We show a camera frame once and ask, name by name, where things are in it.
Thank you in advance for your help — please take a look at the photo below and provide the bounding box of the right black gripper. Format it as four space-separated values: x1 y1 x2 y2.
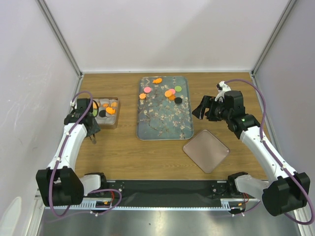
191 95 231 122

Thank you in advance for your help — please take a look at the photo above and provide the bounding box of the black round cookie bottom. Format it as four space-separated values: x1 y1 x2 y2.
98 110 106 118

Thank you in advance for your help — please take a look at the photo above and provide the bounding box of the black round cookie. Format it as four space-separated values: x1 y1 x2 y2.
174 97 183 104
98 110 106 118

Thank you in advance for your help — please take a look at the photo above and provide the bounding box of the clear box with paper cups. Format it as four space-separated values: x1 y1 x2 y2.
93 97 121 129

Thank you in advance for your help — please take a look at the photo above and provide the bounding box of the orange fish cookie bottom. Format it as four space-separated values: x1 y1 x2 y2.
105 107 116 115

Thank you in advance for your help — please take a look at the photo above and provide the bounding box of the orange fish cookie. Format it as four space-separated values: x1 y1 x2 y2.
153 78 162 84
105 107 116 115

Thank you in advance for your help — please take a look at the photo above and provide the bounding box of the brown translucent box lid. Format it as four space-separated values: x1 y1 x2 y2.
183 129 230 174

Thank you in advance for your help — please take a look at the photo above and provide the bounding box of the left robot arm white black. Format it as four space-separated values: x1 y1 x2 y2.
35 98 108 207

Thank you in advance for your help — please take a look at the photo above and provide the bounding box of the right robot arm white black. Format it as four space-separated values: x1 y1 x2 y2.
192 90 310 216

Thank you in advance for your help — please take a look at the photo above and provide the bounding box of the black round cookie top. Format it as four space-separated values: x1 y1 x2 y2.
174 97 183 104

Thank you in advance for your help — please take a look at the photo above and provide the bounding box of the green round cookie top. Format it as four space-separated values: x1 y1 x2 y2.
174 86 182 92

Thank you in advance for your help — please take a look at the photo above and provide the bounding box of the orange round cookie stacked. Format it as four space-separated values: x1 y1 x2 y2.
164 90 173 97

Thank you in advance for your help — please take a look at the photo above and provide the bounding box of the floral patterned metal tray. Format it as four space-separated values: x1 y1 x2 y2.
136 76 193 141

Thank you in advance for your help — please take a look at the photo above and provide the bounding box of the orange fish cookie top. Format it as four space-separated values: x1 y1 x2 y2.
153 78 162 84

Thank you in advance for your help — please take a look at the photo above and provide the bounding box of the pink round cookie left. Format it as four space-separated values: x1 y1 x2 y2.
144 87 152 93

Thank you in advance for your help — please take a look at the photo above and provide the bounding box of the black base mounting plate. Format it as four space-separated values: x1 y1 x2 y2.
87 180 250 208

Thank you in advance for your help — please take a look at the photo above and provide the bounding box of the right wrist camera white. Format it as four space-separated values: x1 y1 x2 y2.
215 81 231 102

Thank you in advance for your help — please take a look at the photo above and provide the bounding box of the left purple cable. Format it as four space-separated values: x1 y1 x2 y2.
48 90 123 223

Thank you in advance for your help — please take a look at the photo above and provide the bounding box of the purple cable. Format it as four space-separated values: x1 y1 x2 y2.
225 78 311 225
48 90 123 223

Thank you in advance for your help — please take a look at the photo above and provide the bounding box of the aluminium frame rail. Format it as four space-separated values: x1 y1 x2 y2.
34 179 302 212

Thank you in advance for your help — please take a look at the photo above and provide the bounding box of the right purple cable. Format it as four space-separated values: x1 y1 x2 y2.
225 78 311 225

